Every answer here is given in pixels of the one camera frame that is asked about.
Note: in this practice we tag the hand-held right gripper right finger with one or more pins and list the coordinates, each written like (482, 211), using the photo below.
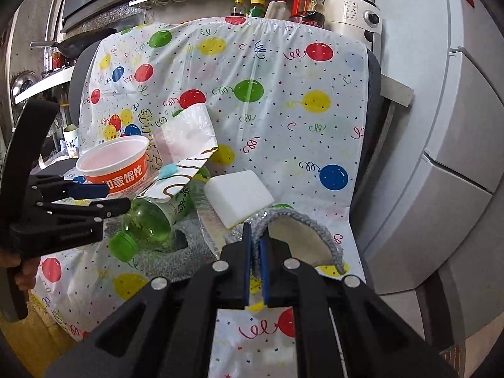
(264, 275)

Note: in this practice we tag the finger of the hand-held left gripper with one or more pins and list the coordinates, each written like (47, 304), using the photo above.
(114, 206)
(90, 190)

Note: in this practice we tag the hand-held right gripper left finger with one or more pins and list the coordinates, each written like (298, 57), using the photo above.
(246, 271)

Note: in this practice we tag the grey knitted slipper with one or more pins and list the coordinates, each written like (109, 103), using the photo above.
(293, 240)

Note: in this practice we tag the grey fluffy cloth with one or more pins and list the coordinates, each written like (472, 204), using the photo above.
(177, 258)

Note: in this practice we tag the person's left hand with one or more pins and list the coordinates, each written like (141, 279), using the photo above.
(28, 277)

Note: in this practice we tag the orange and white food bowl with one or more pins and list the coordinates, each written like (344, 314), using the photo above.
(118, 173)

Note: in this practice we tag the green plastic bottle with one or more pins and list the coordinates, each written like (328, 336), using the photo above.
(149, 220)

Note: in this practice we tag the white printed cup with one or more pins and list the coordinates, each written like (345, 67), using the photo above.
(73, 141)

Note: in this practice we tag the clear plastic wrapper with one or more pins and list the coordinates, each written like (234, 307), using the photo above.
(210, 228)

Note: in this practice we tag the white foam block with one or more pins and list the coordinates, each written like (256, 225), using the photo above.
(236, 197)

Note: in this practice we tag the white crumpled wrapper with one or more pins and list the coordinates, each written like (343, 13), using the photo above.
(189, 130)

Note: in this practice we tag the round steel lid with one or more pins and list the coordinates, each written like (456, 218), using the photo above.
(21, 86)

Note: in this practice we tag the red sauce jar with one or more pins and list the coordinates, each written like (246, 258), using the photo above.
(58, 60)

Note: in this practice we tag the balloon print tablecloth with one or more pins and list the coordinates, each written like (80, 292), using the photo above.
(275, 134)

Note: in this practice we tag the black wok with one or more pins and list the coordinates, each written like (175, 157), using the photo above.
(75, 47)

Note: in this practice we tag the white countertop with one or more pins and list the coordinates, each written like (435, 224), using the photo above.
(395, 90)

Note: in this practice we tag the dark bottle yellow cap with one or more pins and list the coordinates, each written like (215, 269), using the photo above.
(237, 7)

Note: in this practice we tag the green bottle yellow cap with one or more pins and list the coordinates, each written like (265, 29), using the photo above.
(256, 8)

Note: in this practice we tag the grey refrigerator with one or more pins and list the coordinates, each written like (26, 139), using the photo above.
(433, 86)

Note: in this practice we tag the pale bottle red cap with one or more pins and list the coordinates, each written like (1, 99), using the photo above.
(277, 10)

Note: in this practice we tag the white kitchen appliance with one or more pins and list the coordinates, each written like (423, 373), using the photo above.
(346, 12)

